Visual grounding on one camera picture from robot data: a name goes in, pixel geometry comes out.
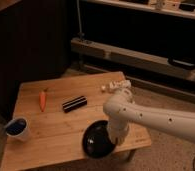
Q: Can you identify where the black ceramic bowl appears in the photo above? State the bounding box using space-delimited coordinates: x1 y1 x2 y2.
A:
82 120 116 159

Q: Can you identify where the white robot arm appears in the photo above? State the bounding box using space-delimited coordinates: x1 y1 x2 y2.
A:
103 88 195 145

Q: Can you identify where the white crumpled wrapper item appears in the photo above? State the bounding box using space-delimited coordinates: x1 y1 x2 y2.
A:
101 80 131 93

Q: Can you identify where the black striped rectangular box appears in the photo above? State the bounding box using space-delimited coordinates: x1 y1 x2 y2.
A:
62 96 87 113

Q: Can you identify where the metal vertical pole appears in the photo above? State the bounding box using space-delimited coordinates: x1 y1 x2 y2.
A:
76 0 84 41

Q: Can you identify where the orange carrot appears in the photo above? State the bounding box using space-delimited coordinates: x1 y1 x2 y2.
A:
39 89 48 112

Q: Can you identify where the wooden low shelf unit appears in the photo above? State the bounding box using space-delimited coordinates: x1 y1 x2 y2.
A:
70 0 195 90

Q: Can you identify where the white mug blue inside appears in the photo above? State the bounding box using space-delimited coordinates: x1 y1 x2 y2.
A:
4 118 30 142

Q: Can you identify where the black handle on shelf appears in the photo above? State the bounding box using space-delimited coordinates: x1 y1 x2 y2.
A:
167 58 195 70

